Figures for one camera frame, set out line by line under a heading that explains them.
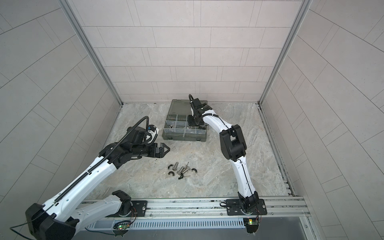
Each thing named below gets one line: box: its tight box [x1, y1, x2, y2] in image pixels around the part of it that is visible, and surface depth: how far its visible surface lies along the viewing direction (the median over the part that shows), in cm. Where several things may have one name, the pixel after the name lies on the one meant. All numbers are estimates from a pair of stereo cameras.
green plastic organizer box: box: [162, 99, 209, 142], surface depth 101 cm
